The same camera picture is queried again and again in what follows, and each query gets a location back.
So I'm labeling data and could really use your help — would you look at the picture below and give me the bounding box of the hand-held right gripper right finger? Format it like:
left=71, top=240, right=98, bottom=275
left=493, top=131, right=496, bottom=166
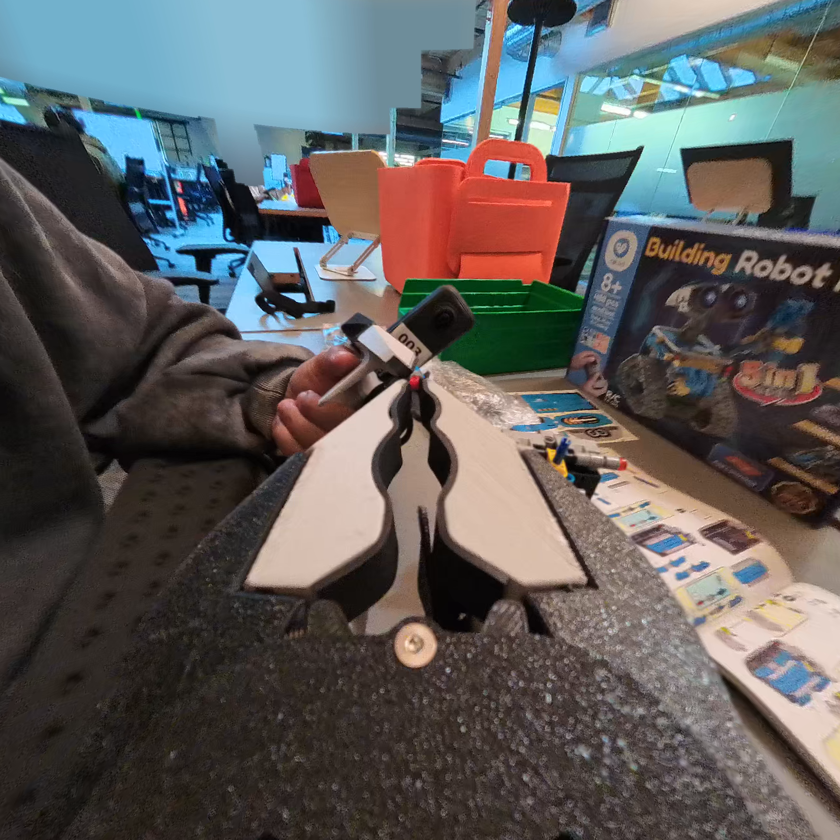
left=422, top=382, right=588, bottom=627

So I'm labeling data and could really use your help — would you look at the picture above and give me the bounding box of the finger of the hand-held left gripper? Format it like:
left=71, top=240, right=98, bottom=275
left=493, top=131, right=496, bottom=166
left=357, top=325, right=414, bottom=385

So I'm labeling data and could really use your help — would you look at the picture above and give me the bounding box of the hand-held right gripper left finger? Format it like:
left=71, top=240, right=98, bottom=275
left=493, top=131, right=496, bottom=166
left=243, top=381, right=411, bottom=621

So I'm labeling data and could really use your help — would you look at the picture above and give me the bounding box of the small pin connector assembly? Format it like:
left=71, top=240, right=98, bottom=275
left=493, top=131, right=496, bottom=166
left=402, top=371, right=431, bottom=421

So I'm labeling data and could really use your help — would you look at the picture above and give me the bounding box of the grey blue block model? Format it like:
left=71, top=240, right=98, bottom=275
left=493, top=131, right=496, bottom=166
left=517, top=433, right=629, bottom=500

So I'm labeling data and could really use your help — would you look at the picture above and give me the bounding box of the person's left forearm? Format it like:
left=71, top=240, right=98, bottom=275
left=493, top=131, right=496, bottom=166
left=0, top=157, right=317, bottom=697

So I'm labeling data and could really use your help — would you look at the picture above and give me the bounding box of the grey desk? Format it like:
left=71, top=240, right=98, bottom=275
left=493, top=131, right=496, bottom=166
left=225, top=239, right=403, bottom=355
left=364, top=371, right=840, bottom=821

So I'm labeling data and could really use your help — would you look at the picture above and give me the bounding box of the person's left hand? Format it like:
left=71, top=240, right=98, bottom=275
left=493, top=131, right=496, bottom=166
left=272, top=346, right=368, bottom=457

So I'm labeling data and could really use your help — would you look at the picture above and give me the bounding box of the green plastic bin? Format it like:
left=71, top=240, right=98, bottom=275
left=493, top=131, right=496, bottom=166
left=398, top=279, right=585, bottom=376

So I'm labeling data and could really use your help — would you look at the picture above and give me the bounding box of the clear plastic bag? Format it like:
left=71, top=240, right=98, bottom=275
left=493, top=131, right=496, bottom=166
left=423, top=361, right=542, bottom=431

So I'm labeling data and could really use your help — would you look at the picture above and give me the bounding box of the orange felt bag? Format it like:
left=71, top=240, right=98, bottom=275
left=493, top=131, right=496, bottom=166
left=377, top=139, right=571, bottom=295

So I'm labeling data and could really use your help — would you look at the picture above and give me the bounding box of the blue grey sticker sheet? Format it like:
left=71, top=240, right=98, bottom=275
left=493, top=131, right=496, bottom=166
left=508, top=390, right=641, bottom=444

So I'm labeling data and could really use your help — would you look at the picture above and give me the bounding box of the wooden folding stand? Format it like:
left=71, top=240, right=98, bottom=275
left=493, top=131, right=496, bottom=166
left=308, top=150, right=388, bottom=282

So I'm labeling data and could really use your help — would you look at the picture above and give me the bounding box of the dark dotted cloth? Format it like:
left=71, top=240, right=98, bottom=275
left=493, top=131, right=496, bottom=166
left=0, top=456, right=290, bottom=840

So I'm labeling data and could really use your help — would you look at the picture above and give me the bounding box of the red bag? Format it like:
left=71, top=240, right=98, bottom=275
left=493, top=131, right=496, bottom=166
left=289, top=157, right=326, bottom=210

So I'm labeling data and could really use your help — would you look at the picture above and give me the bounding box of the black mesh chair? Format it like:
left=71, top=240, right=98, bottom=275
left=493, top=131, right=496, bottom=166
left=545, top=147, right=644, bottom=293

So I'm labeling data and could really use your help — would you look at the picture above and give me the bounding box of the black office chair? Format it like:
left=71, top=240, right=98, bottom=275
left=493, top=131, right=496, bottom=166
left=0, top=121, right=222, bottom=306
left=176, top=164, right=265, bottom=277

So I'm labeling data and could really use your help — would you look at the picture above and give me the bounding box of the open instruction booklet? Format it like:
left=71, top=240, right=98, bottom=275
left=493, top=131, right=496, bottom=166
left=591, top=469, right=840, bottom=795

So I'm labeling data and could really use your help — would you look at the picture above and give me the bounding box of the dark blue toy kit box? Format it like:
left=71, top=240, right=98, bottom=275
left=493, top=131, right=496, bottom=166
left=566, top=217, right=840, bottom=526

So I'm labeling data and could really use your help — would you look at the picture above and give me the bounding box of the black framed tan board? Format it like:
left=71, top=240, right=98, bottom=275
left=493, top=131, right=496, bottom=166
left=680, top=140, right=796, bottom=227

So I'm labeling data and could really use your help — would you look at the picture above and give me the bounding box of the black pole with round top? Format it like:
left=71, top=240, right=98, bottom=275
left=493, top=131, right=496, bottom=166
left=507, top=0, right=578, bottom=179

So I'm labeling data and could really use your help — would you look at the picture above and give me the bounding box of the black frame with strap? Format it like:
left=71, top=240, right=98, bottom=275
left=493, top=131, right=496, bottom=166
left=246, top=246, right=337, bottom=320

